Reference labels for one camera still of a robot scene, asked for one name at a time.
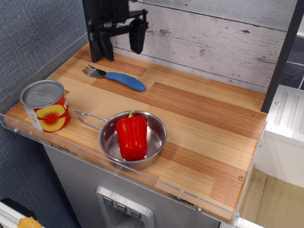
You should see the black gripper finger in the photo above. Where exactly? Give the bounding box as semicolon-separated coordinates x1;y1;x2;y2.
97;31;114;61
129;18;148;54

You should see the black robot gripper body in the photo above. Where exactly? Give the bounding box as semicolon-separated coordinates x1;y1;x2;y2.
92;0;148;37

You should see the blue handled metal fork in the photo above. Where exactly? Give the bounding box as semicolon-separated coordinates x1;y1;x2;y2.
82;65;146;92

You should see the red yellow tin can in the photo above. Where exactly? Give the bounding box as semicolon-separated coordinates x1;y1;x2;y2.
20;80;71;133

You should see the red bell pepper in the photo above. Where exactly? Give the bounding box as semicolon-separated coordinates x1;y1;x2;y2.
116;110;147;161

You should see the small steel saucepan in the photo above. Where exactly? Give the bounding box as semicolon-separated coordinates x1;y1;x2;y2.
69;109;167;170

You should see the grey toy fridge cabinet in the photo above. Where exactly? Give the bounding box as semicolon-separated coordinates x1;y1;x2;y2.
45;146;220;228

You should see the silver dispenser panel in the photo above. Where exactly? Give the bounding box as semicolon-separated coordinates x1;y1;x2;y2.
96;186;155;228

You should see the white toy sink counter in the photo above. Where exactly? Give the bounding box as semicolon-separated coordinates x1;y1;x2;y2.
254;85;304;187

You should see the black yellow object corner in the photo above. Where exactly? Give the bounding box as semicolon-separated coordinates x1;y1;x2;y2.
0;199;43;228

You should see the right dark grey post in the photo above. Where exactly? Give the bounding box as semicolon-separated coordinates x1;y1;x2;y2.
261;0;304;113

